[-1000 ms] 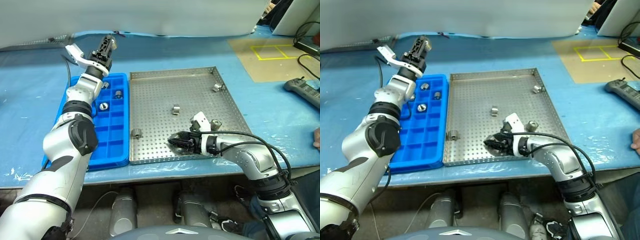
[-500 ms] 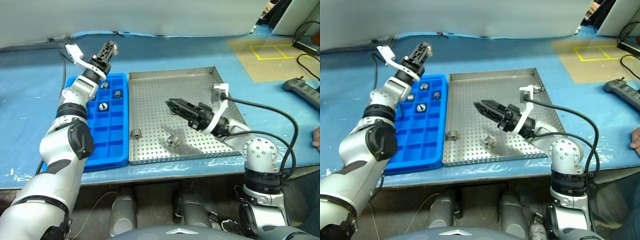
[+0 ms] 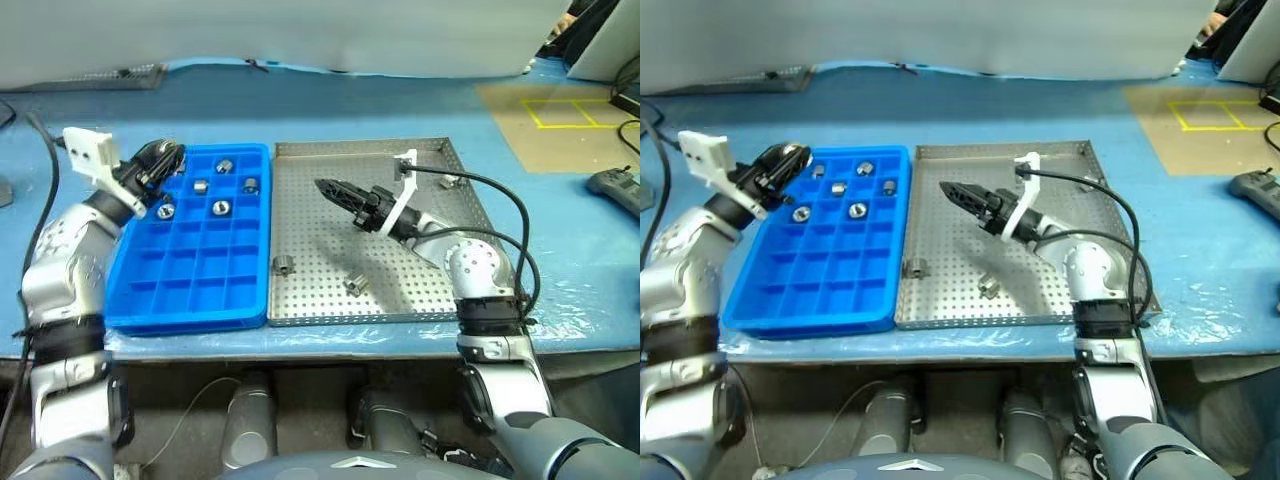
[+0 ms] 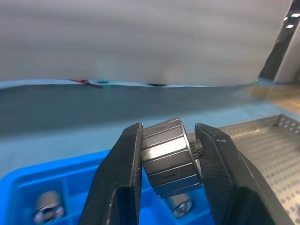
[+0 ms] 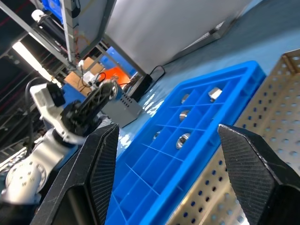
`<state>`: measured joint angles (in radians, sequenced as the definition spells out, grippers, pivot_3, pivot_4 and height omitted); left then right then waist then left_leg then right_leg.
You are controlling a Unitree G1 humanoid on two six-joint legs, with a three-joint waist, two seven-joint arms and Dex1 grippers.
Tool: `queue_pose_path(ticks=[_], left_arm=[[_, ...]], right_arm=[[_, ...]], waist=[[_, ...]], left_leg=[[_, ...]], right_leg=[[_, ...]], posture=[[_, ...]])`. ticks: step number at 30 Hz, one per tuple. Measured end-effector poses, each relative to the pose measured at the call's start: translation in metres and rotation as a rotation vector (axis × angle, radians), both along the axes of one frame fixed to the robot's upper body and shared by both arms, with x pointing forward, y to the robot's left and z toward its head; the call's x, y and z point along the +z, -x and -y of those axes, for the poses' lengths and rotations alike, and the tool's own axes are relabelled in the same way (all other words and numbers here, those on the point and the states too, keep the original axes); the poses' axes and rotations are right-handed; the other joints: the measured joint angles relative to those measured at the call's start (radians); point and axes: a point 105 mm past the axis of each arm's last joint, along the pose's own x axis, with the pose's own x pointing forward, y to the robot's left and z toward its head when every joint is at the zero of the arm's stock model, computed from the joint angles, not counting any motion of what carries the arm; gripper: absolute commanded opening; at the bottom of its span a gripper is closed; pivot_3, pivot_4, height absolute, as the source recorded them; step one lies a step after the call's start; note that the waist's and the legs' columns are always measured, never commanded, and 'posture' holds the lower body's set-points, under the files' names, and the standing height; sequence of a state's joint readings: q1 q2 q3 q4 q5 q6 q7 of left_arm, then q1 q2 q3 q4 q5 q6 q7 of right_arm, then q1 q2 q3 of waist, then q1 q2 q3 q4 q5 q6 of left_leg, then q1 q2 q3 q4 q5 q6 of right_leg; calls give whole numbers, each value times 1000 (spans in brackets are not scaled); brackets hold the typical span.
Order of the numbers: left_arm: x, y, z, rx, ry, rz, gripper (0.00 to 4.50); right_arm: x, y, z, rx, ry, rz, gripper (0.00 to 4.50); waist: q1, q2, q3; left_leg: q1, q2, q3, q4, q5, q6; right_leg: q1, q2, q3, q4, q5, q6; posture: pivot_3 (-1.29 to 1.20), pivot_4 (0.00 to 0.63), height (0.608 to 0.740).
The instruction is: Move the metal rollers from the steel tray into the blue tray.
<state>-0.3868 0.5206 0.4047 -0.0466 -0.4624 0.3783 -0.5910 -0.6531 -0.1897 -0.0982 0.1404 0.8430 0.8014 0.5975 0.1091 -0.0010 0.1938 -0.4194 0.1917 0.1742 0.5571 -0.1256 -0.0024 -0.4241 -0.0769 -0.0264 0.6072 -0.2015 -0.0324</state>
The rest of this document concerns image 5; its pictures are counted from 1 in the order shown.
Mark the black power adapter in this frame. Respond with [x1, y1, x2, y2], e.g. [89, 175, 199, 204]
[131, 74, 154, 101]

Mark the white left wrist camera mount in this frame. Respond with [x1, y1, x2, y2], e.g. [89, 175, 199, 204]
[30, 82, 84, 146]

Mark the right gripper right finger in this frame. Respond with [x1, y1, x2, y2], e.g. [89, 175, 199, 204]
[217, 124, 300, 225]

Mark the grey metal board base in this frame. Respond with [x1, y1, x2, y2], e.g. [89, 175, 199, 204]
[164, 20, 237, 68]

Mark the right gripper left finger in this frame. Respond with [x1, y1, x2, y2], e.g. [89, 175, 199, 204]
[30, 123, 120, 225]

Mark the black adapter cable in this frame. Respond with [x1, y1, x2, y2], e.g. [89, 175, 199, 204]
[149, 65, 166, 76]

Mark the perforated metal tray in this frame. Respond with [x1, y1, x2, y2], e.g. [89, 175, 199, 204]
[166, 48, 300, 225]

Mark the grey metal frame post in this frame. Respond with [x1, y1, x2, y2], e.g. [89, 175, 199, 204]
[60, 0, 82, 68]

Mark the long ceiling light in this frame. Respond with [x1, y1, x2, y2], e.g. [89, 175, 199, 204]
[11, 42, 57, 82]

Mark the blue compartment tray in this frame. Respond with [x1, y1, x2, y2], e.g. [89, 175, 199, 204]
[104, 60, 267, 225]

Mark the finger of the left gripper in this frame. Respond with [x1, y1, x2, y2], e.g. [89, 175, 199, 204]
[78, 79, 119, 117]

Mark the white partition board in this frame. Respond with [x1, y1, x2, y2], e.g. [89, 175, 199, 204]
[103, 0, 255, 75]

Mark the grey metal equipment box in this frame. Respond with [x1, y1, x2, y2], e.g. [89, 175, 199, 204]
[100, 89, 143, 128]

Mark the orange plastic object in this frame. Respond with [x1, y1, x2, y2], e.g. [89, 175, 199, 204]
[103, 67, 128, 85]

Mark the brown cardboard box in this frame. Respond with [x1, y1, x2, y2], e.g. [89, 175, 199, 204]
[64, 57, 105, 94]

